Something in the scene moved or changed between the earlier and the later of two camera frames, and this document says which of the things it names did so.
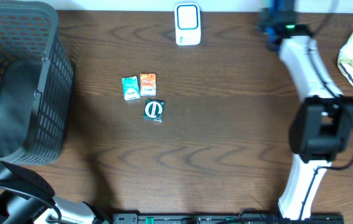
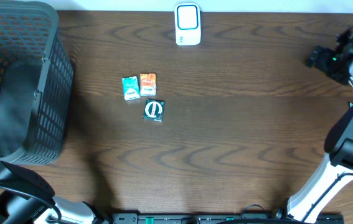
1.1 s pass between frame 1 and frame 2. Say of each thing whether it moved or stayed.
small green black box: stayed
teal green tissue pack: stayed
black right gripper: moved
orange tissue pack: stayed
